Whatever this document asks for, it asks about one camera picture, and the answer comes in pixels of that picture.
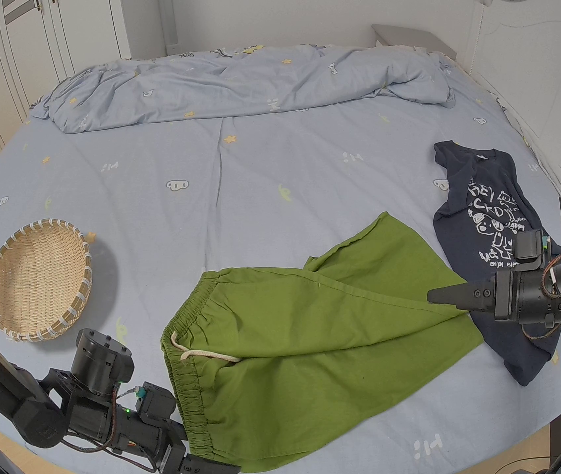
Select grey bedside table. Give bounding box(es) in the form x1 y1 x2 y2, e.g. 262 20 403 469
371 24 459 63

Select white wardrobe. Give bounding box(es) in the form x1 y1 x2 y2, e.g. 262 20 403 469
0 0 133 171

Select bed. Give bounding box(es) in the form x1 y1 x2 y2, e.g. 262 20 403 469
0 0 561 474

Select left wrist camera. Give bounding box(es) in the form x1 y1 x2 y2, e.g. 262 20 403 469
134 381 178 422

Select green shorts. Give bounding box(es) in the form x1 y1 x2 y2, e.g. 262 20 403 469
161 211 485 473

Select dark blue printed T-shirt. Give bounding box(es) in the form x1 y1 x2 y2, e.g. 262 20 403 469
433 140 561 388

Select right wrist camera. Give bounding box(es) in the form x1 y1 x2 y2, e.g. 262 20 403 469
514 230 550 271

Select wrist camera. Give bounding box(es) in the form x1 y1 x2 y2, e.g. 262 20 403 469
134 381 178 422
514 230 550 271

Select pale blue quilt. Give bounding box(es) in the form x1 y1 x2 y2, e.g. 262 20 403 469
28 43 456 134

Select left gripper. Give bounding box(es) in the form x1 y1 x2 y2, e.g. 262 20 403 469
110 408 191 474

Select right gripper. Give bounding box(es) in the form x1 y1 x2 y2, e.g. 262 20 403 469
428 265 561 326

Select round woven basket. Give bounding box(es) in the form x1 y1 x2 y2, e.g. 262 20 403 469
0 219 94 343

